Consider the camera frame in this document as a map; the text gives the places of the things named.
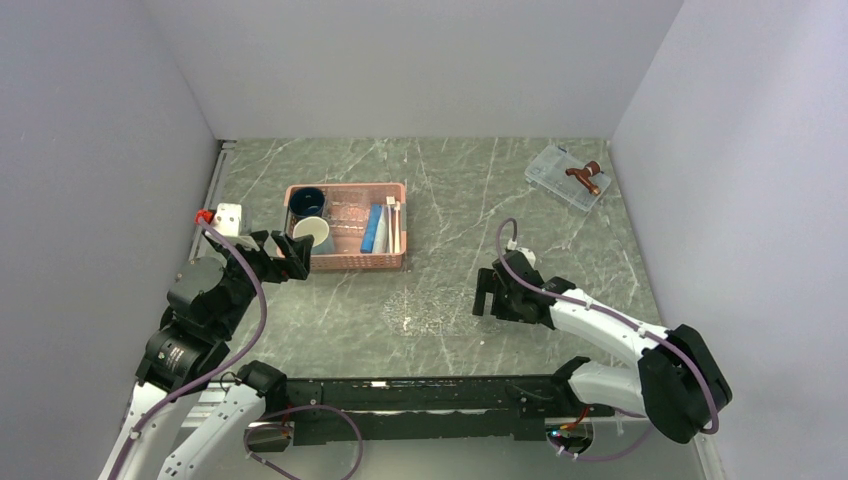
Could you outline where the dark blue mug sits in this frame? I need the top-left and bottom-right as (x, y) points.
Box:
(288, 187), (327, 221)

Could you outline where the white toothbrush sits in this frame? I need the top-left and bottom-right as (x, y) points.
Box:
(386, 196), (396, 254)
(393, 200), (401, 254)

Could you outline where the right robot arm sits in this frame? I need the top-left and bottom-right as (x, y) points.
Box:
(290, 243), (733, 444)

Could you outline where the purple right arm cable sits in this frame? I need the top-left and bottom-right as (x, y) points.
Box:
(495, 218), (720, 464)

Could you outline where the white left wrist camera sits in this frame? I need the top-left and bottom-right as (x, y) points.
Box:
(212, 202), (251, 237)

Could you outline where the pink plastic perforated basket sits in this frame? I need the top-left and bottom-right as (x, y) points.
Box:
(312, 182), (408, 271)

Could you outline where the brown copper faucet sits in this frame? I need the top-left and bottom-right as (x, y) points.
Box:
(565, 161), (601, 196)

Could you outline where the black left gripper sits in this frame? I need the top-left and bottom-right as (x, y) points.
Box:
(214, 227), (313, 334)

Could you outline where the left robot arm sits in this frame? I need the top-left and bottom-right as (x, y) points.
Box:
(100, 226), (314, 479)

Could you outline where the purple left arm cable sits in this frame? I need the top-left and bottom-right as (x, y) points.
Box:
(105, 218), (270, 480)

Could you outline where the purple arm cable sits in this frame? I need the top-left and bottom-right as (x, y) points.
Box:
(105, 218), (270, 480)
(495, 218), (720, 464)

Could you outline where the blue toothpaste tube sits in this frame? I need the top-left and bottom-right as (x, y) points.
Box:
(360, 204), (381, 254)

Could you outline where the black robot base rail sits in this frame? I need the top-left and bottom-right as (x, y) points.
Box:
(263, 375), (614, 446)

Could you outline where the light blue mug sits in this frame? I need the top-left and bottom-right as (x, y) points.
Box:
(292, 216), (336, 255)

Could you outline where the clear textured plastic tray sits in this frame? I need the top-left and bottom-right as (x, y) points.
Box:
(324, 187), (372, 239)

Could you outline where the clear plastic organizer box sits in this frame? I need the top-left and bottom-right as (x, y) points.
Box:
(524, 145), (612, 212)

